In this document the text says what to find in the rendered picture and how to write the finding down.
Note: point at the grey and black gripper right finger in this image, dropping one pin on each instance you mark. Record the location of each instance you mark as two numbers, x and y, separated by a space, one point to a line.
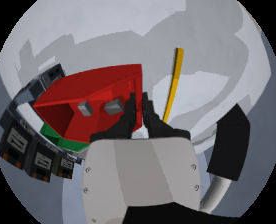
155 126

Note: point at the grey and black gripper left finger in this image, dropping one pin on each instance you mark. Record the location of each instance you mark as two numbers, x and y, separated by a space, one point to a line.
123 128

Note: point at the red bin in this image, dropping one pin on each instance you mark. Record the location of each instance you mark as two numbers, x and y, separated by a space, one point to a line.
59 111

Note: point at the yellow bar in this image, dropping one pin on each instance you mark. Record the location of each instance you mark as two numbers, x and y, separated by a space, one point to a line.
174 82

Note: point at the dark grey metal shelf rack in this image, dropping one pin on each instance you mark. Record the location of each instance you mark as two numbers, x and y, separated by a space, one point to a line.
31 95

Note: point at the grey open bin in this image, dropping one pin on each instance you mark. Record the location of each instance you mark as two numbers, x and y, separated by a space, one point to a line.
78 154

